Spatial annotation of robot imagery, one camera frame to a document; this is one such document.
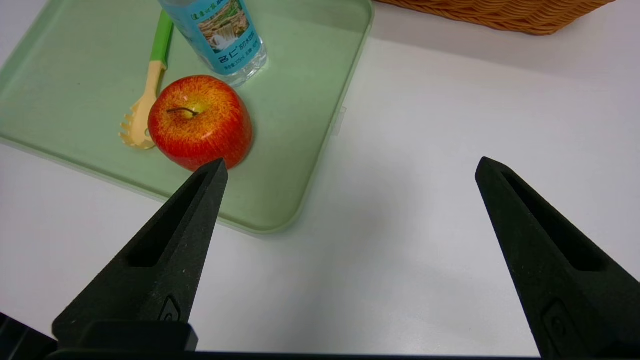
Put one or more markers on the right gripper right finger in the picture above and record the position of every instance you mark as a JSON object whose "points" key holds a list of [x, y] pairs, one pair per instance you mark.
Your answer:
{"points": [[550, 270]]}

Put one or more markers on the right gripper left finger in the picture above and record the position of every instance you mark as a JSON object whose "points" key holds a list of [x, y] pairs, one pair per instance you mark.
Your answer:
{"points": [[155, 280]]}

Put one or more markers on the orange wicker basket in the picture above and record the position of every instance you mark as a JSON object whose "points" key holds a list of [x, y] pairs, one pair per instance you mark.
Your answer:
{"points": [[500, 12]]}

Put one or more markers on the red apple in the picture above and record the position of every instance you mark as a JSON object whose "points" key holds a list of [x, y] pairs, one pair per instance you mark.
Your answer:
{"points": [[200, 125]]}

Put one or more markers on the light green plastic tray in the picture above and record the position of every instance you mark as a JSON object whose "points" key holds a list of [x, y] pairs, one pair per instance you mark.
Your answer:
{"points": [[300, 100]]}

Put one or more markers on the clear water bottle blue cap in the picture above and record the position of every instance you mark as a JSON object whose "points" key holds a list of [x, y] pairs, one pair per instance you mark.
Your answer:
{"points": [[225, 35]]}

